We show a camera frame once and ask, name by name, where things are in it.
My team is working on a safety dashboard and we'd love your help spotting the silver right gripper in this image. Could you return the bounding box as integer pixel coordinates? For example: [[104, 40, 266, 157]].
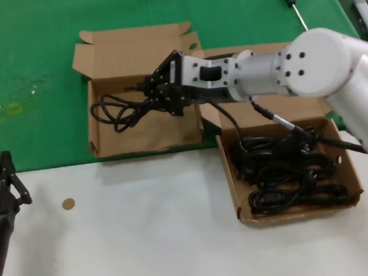
[[122, 45, 241, 118]]

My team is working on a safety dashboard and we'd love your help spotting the black power cord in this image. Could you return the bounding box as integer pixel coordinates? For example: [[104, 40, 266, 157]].
[[229, 128, 320, 186], [248, 181, 350, 217], [255, 152, 337, 192], [89, 91, 159, 135]]

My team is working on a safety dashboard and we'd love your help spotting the open cardboard box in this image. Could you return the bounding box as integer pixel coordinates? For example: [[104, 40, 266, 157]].
[[70, 20, 209, 161], [190, 37, 366, 229]]

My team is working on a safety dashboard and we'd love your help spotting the round brown cardboard disc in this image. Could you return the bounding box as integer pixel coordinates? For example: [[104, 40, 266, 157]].
[[61, 197, 77, 211]]

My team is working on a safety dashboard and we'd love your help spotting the yellow rubber band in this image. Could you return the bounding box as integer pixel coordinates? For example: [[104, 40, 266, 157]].
[[4, 102, 25, 117]]

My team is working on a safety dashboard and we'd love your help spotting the green tablecloth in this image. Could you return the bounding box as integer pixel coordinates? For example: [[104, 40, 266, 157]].
[[0, 0, 368, 176]]

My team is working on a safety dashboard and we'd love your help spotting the grey metal profile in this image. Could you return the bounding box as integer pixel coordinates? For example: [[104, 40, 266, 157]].
[[352, 0, 368, 47]]

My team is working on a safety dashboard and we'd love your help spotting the black right wrist camera housing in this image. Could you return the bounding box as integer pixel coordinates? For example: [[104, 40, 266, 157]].
[[167, 80, 237, 118]]

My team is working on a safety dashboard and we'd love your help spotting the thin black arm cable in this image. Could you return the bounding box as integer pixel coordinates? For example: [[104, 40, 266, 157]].
[[209, 98, 248, 152]]

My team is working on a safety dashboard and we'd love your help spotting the cable with silver connector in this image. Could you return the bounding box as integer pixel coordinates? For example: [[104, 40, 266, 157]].
[[250, 89, 368, 162]]

